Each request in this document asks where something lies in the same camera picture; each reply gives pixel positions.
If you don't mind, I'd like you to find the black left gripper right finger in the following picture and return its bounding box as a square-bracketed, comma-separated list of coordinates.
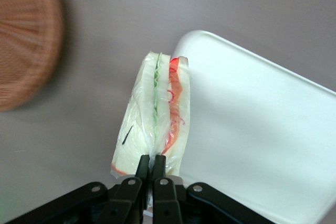
[150, 155, 184, 224]

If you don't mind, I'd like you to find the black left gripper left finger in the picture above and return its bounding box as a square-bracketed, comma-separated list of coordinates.
[103, 155, 151, 224]

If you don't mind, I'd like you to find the triangle sandwich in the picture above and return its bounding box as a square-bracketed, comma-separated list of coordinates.
[110, 50, 190, 183]

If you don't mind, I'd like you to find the cream rectangular tray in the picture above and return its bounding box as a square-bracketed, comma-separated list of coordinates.
[170, 29, 336, 224]

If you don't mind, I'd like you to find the round brown wicker basket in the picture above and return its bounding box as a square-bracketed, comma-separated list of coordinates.
[0, 0, 65, 112]

